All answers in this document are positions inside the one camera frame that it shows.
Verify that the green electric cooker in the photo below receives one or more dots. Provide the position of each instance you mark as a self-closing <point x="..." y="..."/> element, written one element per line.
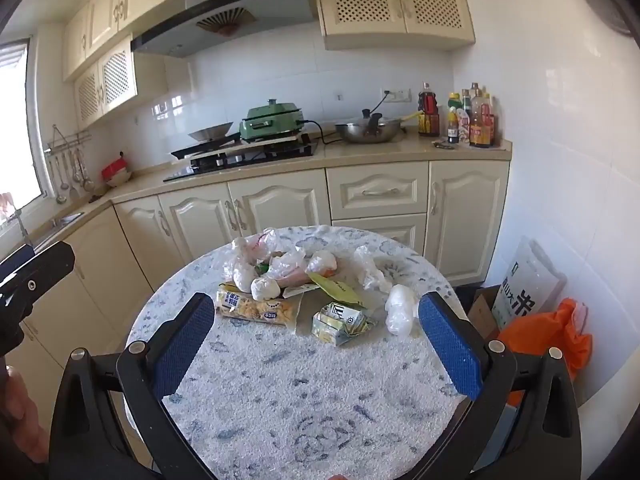
<point x="270" y="120"/>

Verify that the grey range hood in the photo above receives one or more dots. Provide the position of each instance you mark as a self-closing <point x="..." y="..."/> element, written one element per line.
<point x="225" y="5"/>

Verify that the small clear bag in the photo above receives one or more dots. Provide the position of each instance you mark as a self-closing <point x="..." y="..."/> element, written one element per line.
<point x="285" y="262"/>

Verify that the black gas stove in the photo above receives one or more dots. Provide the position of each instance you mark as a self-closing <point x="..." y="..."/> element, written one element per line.
<point x="240" y="160"/>

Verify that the white rice bag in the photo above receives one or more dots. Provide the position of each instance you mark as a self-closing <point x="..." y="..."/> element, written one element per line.
<point x="530" y="280"/>

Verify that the cream cabinet drawer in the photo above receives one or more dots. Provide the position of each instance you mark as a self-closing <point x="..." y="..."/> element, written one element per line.
<point x="400" y="232"/>
<point x="375" y="192"/>

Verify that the thin peach plastic bag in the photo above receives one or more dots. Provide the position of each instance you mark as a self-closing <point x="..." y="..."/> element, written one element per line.
<point x="297" y="280"/>

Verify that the metal wall utensil rail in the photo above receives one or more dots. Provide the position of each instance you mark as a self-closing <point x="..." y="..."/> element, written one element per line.
<point x="70" y="141"/>

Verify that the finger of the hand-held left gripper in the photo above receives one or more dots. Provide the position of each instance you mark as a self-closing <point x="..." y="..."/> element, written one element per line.
<point x="15" y="262"/>
<point x="47" y="265"/>

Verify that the small cream lattice cabinet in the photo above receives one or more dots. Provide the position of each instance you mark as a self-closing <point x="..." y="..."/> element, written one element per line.
<point x="115" y="75"/>

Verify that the cream wall cabinet row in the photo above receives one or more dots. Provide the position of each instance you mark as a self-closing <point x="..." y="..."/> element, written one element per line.
<point x="105" y="15"/>

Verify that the yellow snack packet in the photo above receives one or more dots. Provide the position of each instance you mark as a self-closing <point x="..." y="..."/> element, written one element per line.
<point x="250" y="307"/>

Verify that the steel wok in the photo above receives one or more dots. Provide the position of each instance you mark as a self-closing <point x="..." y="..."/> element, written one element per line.
<point x="367" y="132"/>

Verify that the clear bag with red print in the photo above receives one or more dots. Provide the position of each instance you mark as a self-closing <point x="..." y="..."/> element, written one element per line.
<point x="265" y="242"/>

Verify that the steel sink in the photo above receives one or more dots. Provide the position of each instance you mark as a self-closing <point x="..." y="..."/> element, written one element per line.
<point x="67" y="219"/>

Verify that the kitchen window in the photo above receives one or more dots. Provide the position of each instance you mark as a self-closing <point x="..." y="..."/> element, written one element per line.
<point x="17" y="125"/>

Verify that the row of hanging metal utensils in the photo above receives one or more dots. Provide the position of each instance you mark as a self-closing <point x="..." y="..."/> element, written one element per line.
<point x="61" y="199"/>

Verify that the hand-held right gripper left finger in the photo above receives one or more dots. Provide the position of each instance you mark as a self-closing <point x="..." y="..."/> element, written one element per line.
<point x="185" y="345"/>

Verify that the white wall socket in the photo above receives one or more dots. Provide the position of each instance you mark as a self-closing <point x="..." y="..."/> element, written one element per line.
<point x="397" y="95"/>

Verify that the red lidded white container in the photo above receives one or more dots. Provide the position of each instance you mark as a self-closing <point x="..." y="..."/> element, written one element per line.
<point x="116" y="170"/>

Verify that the blue floral tablecloth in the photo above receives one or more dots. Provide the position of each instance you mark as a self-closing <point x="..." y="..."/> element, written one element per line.
<point x="310" y="400"/>

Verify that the white plastic ball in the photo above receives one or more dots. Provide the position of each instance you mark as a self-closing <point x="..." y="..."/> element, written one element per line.
<point x="400" y="310"/>

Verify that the yellow-green packet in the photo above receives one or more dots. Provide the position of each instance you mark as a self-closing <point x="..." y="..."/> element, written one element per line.
<point x="340" y="325"/>

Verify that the clear bag with orange scraps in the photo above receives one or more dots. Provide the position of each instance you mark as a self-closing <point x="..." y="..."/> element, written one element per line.
<point x="322" y="262"/>

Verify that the orange fabric bag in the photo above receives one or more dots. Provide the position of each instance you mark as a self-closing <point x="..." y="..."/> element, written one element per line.
<point x="565" y="330"/>

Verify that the cream base cabinets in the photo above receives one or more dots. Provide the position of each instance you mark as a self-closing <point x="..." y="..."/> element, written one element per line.
<point x="280" y="205"/>

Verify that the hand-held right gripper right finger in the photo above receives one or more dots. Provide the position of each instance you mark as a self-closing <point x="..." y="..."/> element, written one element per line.
<point x="445" y="345"/>

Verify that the brown cardboard box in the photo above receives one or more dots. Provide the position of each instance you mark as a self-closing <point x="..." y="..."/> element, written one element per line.
<point x="482" y="315"/>

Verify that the person's left hand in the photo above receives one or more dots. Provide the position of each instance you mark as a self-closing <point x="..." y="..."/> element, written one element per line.
<point x="22" y="420"/>

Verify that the cream lattice wall cabinet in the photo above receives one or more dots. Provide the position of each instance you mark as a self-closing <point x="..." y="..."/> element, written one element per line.
<point x="370" y="0"/>

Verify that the white tissue ball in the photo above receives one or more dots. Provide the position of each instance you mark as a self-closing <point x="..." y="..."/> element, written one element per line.
<point x="265" y="289"/>

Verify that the cream corner cabinet door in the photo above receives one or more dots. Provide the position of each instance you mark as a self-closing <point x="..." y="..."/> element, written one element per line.
<point x="465" y="220"/>

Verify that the grey frying pan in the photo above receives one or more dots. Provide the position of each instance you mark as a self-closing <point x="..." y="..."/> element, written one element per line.
<point x="210" y="132"/>

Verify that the green yellow wrapper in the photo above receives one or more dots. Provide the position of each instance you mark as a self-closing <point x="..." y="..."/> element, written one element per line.
<point x="335" y="287"/>

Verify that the row of condiment bottles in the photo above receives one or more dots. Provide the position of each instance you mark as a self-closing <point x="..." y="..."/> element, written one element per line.
<point x="482" y="125"/>

